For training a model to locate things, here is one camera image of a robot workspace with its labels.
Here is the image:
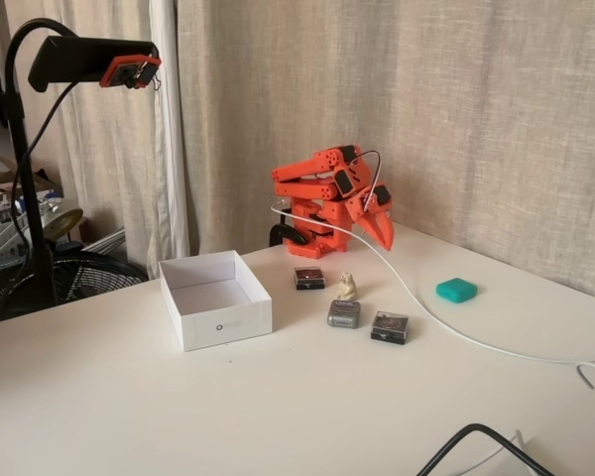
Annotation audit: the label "black camera cable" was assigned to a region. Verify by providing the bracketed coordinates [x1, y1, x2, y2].
[0, 81, 78, 331]

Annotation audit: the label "grey metal tin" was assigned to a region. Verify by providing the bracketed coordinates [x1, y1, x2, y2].
[326, 298, 363, 330]

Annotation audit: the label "gripper servo wire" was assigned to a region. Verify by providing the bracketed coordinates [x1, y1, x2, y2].
[349, 150, 383, 219]

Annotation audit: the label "beige curtain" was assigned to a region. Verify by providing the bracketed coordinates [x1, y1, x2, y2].
[176, 0, 595, 303]

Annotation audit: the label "black floor fan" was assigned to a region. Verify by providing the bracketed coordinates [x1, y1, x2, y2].
[44, 249, 150, 306]

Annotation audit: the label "black case with red disc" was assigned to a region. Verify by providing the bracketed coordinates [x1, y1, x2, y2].
[294, 266, 326, 292]

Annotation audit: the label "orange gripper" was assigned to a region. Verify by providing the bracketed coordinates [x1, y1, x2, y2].
[344, 182, 395, 251]

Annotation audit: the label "white metal rods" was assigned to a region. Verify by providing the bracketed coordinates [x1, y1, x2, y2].
[81, 226, 127, 255]

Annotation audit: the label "black table clamp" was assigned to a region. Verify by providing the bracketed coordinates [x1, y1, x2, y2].
[269, 223, 311, 248]

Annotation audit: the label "long white cable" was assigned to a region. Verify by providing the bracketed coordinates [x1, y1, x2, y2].
[270, 200, 595, 366]

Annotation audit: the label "black gooseneck camera stand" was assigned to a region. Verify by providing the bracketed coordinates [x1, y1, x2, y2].
[0, 18, 161, 323]

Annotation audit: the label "black case with brown disc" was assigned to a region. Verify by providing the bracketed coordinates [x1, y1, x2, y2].
[369, 310, 411, 346]

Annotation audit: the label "silver lamp head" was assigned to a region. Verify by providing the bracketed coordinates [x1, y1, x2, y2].
[38, 195, 84, 240]

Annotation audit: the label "pale cream curtain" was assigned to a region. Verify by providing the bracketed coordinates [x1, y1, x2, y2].
[0, 0, 192, 279]

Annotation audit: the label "white cardboard bin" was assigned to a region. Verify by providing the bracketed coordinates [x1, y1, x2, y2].
[158, 250, 274, 353]

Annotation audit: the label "thick black cable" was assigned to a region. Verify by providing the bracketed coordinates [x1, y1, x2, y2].
[416, 422, 559, 476]

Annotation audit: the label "orange mounted camera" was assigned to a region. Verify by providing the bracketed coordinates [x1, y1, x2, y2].
[98, 55, 163, 91]

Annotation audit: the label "green rounded cube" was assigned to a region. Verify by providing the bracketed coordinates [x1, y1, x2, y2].
[435, 277, 479, 304]

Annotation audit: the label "cream animal figurine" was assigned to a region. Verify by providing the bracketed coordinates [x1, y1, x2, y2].
[336, 270, 359, 301]

